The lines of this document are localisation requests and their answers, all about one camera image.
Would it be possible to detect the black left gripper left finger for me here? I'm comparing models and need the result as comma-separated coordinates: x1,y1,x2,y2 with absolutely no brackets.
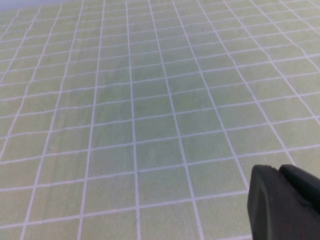
246,164,320,240

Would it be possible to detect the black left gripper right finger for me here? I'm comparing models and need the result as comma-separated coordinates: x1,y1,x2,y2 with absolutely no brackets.
278,163,320,215

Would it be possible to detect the green white-grid tablecloth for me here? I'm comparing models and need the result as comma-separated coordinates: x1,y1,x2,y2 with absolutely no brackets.
0,0,320,240

